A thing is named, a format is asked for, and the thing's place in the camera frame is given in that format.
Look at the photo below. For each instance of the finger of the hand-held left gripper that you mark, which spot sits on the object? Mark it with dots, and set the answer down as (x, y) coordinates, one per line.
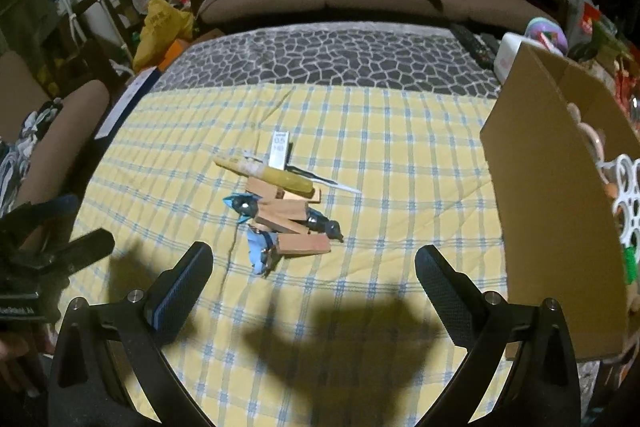
(47, 209)
(85, 247)

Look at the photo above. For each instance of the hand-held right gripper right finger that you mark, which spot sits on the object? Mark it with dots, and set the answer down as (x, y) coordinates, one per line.
(452, 304)

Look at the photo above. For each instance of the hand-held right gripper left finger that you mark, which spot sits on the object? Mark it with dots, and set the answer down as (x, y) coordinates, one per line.
(172, 302)

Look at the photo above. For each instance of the brown cardboard box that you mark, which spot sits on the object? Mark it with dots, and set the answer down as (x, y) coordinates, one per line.
(550, 232)

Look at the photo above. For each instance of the person's left hand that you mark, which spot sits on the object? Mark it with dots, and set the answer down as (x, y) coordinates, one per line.
(12, 364)

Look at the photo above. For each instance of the black and white cloth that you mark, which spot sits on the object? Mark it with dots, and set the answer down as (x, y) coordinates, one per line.
(20, 157)

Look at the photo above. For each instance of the brown chair armrest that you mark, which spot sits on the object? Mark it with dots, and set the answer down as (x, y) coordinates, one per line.
(65, 127)

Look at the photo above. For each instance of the light blue toy part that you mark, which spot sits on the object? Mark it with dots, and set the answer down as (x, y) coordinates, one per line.
(261, 249)

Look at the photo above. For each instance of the blue and black toy part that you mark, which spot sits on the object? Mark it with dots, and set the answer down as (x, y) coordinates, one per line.
(245, 206)

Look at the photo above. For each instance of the dark blue toy part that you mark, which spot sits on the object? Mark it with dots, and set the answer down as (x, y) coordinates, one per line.
(325, 224)

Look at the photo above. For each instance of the yellow plaid blanket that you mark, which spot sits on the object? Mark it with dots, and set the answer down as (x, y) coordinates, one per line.
(390, 147)

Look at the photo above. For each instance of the pencil lead case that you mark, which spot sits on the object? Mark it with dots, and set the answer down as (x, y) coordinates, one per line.
(279, 149)

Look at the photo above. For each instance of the yellow plastic bag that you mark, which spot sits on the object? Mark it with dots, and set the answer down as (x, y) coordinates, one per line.
(162, 32)

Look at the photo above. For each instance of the white plastic container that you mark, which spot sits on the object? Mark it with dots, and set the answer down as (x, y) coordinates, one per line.
(511, 54)

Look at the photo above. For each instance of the black remote control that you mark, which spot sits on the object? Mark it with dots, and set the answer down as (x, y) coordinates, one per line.
(472, 44)

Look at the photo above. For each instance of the grey pebble patterned blanket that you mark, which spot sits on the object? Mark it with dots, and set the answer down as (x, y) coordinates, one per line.
(325, 54)

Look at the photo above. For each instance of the purple toy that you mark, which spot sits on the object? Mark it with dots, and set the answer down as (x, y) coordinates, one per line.
(547, 34)

